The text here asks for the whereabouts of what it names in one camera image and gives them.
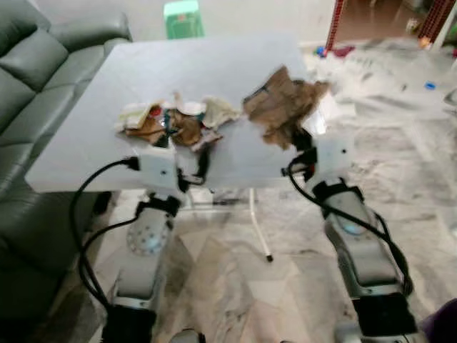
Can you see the green plastic stool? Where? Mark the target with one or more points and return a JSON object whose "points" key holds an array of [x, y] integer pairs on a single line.
{"points": [[183, 18]]}

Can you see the cream crumpled napkin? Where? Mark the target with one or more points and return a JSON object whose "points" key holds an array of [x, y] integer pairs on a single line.
{"points": [[221, 111]]}

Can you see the red patterned post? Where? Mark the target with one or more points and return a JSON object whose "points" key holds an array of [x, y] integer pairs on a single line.
{"points": [[335, 25], [435, 21]]}

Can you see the white plastic cup lid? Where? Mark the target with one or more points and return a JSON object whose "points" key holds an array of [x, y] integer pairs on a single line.
{"points": [[191, 108]]}

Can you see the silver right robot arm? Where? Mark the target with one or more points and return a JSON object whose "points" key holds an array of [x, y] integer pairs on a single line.
{"points": [[364, 250]]}

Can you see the blue bottle cap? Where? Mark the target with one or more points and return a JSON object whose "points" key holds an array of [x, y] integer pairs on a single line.
{"points": [[429, 86]]}

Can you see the grey leather sofa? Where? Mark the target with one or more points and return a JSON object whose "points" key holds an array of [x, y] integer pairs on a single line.
{"points": [[36, 64]]}

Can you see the white paper wrapper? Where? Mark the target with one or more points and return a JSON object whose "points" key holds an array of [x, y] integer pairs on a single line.
{"points": [[136, 114]]}

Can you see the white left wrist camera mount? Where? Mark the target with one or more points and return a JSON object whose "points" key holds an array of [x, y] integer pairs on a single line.
{"points": [[158, 170]]}

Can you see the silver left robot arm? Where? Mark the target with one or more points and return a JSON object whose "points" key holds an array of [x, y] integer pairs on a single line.
{"points": [[146, 246]]}

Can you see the white folding table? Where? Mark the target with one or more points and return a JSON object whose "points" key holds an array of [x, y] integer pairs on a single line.
{"points": [[200, 71]]}

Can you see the small brown paper scrap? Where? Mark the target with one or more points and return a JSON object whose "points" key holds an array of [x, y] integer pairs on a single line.
{"points": [[148, 131]]}

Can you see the brown paper bag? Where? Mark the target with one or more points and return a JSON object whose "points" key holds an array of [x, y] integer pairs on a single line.
{"points": [[282, 107]]}

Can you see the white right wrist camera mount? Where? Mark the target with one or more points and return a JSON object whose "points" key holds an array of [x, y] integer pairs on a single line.
{"points": [[334, 153]]}

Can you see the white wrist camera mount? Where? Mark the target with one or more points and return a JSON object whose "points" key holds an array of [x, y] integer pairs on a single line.
{"points": [[334, 153], [158, 170]]}

